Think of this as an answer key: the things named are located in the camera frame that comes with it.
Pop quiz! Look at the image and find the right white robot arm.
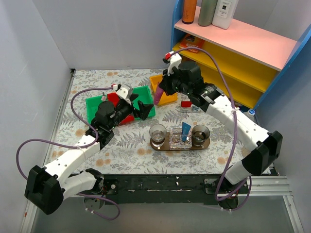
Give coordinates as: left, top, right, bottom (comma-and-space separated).
159, 61, 283, 193

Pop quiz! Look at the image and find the red silver toothpaste box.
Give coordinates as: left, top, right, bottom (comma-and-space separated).
180, 101, 203, 113

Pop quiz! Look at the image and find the purple cable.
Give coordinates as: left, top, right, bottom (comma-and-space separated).
16, 87, 121, 220
171, 47, 252, 211

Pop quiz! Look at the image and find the grey bottle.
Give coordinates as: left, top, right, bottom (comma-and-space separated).
198, 0, 217, 27

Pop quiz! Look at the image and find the green translucent cup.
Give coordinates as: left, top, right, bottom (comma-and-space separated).
192, 125, 210, 147

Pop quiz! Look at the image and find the black aluminium base frame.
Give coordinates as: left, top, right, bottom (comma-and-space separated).
28, 167, 292, 212

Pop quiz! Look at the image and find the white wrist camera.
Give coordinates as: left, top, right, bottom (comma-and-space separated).
111, 84, 133, 105
163, 51, 182, 76

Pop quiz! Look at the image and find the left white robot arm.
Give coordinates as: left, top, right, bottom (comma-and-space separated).
25, 94, 154, 215

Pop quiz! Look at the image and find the brown oval wooden tray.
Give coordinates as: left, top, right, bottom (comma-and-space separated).
150, 132, 210, 151

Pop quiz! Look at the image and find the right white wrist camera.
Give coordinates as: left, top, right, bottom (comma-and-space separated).
163, 51, 182, 76

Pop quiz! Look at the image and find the green bin with cups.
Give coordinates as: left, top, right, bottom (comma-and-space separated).
133, 85, 153, 109

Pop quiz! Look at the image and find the blue yellow pink shelf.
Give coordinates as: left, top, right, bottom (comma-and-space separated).
171, 0, 311, 109

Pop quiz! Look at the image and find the white bottle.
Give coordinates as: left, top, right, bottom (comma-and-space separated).
212, 0, 239, 30

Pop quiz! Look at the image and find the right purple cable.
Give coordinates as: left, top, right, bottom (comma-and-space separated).
171, 47, 252, 211

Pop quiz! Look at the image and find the orange bottle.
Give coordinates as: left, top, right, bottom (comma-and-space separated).
182, 0, 197, 24

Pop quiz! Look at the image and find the pink toothpaste tube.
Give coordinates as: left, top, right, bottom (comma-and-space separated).
154, 83, 164, 105

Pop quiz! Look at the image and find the yellow plastic bin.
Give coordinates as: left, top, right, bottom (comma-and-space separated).
149, 74, 178, 106

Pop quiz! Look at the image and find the green bin with toothbrushes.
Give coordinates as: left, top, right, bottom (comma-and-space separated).
86, 96, 103, 124

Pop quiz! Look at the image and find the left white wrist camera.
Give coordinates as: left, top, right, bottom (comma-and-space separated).
111, 84, 133, 105

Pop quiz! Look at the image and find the clear plastic water bottle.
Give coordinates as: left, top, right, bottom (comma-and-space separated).
244, 109, 256, 121

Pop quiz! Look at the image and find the clear textured acrylic holder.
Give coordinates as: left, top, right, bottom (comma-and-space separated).
169, 126, 192, 150

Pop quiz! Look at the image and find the blue toothpaste tube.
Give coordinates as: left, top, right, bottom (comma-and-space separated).
181, 122, 191, 142

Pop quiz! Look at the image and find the clear glass cup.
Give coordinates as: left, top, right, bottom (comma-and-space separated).
149, 124, 167, 147

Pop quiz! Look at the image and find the orange box upper shelf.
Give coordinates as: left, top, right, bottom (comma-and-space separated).
179, 34, 205, 49

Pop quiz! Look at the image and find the red plastic bin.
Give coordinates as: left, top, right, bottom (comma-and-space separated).
106, 92, 136, 126

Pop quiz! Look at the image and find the floral patterned table mat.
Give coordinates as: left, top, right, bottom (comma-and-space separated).
48, 69, 244, 174

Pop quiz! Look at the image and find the brown tape roll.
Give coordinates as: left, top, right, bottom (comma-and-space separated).
241, 147, 250, 158

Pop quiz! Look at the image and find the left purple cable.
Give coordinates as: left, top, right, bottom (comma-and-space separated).
16, 87, 121, 220

